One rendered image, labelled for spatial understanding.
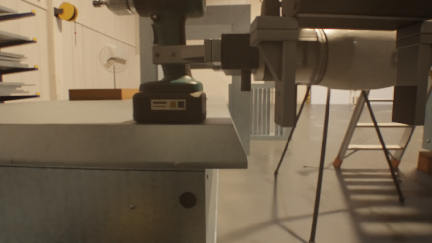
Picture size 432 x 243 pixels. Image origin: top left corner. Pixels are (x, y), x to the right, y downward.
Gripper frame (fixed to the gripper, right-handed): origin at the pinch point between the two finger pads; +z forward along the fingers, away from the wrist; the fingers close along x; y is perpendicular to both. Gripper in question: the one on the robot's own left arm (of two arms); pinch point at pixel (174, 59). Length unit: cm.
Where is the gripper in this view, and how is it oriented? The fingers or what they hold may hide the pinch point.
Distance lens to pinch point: 36.4
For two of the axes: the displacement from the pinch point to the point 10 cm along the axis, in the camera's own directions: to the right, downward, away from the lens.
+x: 0.8, -0.9, 9.9
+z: -10.0, 0.0, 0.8
